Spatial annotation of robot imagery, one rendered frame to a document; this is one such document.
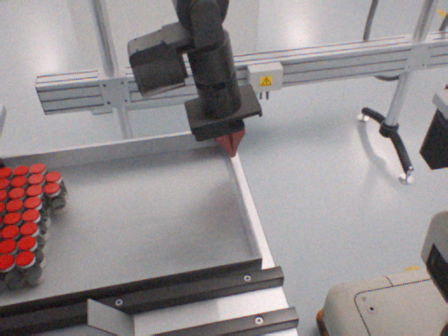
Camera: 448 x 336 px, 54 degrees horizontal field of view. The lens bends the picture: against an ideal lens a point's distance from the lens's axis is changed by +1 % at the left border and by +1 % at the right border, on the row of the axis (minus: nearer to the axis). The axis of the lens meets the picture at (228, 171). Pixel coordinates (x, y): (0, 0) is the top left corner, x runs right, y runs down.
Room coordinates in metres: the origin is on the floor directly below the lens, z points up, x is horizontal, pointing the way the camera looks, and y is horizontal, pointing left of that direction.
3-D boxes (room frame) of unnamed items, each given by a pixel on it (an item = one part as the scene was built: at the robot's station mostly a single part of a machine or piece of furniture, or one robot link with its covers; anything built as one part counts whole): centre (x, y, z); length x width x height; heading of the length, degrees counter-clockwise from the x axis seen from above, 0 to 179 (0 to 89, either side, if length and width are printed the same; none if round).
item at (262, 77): (1.37, -0.13, 0.50); 0.12 x 0.05 x 0.09; 102
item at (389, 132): (1.56, -0.72, 0.07); 0.50 x 0.08 x 0.14; 12
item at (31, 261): (0.38, 0.26, 0.90); 0.18 x 0.02 x 0.05; 12
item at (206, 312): (0.24, 0.08, 0.91); 0.14 x 0.03 x 0.06; 102
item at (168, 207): (0.40, 0.15, 0.90); 0.34 x 0.26 x 0.04; 102
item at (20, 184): (0.38, 0.28, 0.90); 0.18 x 0.02 x 0.05; 12
